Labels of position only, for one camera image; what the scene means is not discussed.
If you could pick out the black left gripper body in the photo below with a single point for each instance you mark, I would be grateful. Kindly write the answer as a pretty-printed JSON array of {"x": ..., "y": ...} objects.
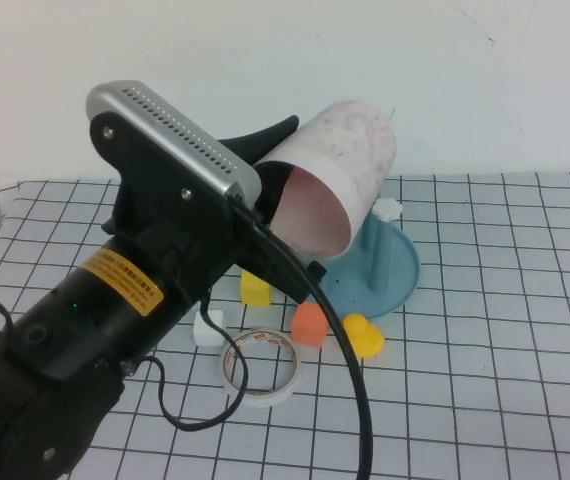
[{"x": 190, "y": 255}]

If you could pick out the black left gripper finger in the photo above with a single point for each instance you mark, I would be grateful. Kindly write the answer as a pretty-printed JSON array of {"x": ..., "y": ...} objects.
[
  {"x": 272, "y": 192},
  {"x": 265, "y": 136}
]

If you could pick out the pink plastic cup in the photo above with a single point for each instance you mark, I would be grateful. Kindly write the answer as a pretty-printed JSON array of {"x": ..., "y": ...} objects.
[{"x": 345, "y": 150}]

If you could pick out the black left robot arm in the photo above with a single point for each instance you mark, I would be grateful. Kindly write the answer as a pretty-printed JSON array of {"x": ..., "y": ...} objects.
[{"x": 90, "y": 320}]

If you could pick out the blue cup stand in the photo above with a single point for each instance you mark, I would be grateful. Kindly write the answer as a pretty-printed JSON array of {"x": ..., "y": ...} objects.
[{"x": 395, "y": 270}]

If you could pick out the yellow foam cube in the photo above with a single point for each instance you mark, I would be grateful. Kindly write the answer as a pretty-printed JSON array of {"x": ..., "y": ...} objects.
[{"x": 257, "y": 292}]

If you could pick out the white foam cube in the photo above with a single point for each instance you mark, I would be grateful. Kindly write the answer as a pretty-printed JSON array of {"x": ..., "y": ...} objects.
[{"x": 207, "y": 332}]

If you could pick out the orange foam cube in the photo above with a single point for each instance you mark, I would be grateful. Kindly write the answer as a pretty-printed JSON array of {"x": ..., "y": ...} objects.
[{"x": 310, "y": 325}]

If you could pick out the white tape roll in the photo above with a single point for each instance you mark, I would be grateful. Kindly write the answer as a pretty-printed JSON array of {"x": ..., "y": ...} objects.
[{"x": 265, "y": 397}]

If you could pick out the yellow rubber duck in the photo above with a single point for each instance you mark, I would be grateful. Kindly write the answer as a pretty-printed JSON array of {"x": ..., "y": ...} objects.
[{"x": 365, "y": 337}]

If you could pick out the grid pattern tablecloth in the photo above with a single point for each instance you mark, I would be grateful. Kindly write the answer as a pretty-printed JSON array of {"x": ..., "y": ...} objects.
[{"x": 465, "y": 350}]

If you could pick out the black left camera bracket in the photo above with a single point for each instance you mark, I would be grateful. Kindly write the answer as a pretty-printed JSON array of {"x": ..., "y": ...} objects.
[{"x": 140, "y": 170}]

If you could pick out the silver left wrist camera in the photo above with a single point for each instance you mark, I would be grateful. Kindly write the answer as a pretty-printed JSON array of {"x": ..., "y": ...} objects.
[{"x": 165, "y": 115}]

